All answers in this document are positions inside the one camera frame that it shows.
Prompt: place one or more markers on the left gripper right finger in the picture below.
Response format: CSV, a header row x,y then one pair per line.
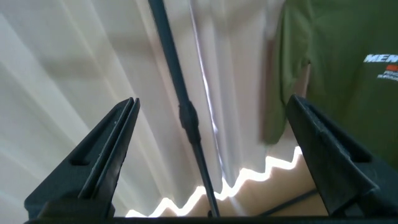
x,y
342,186

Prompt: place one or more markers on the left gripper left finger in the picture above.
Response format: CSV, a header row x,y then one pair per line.
x,y
84,186

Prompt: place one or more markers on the green long-sleeved shirt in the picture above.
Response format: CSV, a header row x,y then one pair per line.
x,y
342,77

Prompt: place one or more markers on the black clothes rack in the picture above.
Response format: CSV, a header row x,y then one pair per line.
x,y
186,115

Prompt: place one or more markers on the beige curtain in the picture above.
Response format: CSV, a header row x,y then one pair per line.
x,y
62,62

